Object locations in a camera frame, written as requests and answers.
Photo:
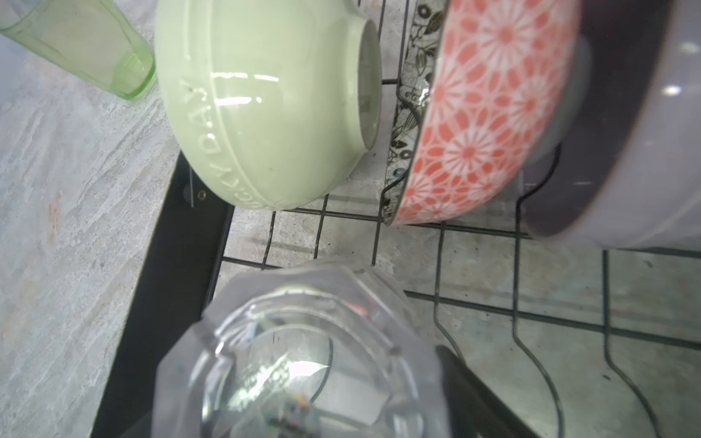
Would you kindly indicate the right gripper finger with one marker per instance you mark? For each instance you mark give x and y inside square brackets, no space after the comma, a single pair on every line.
[474,410]

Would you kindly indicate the clear glass cup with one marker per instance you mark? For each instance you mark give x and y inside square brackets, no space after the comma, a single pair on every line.
[327,349]

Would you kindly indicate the lavender ceramic bowl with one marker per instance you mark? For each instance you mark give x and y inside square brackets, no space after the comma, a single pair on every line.
[629,173]

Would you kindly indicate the red white patterned bowl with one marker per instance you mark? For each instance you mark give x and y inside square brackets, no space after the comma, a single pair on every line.
[480,86]

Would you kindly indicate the green glass cup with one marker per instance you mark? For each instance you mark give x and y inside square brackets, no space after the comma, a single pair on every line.
[92,40]

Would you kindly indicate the light green ceramic bowl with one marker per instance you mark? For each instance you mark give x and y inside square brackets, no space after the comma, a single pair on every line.
[273,103]

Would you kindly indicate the black wire dish rack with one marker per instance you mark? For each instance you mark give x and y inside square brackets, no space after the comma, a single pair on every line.
[617,333]

